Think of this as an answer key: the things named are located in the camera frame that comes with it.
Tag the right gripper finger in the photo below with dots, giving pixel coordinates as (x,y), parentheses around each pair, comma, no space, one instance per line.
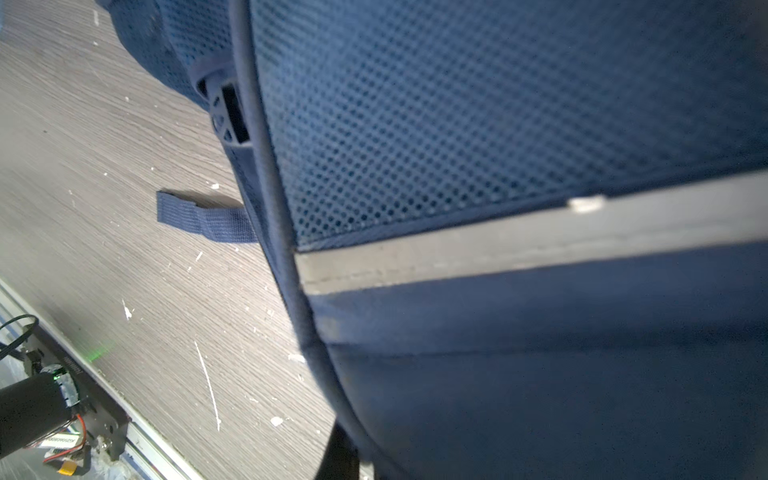
(340,460)

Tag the navy blue student backpack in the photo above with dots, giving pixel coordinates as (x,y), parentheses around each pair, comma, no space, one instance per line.
(515,239)

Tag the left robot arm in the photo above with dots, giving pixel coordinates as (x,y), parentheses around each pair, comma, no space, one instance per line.
(40,405)

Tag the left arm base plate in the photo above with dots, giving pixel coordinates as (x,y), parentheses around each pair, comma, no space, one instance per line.
(105,420)

